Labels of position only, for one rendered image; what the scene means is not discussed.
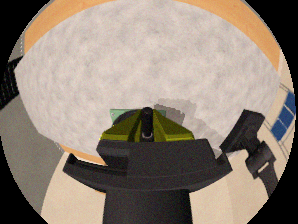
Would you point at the green bench vise with handwheel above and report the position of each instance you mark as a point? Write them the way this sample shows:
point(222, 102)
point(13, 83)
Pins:
point(118, 115)

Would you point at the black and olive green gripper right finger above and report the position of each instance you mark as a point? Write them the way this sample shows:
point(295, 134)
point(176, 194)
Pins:
point(168, 130)

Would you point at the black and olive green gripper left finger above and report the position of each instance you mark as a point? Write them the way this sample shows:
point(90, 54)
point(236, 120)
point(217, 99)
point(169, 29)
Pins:
point(126, 129)

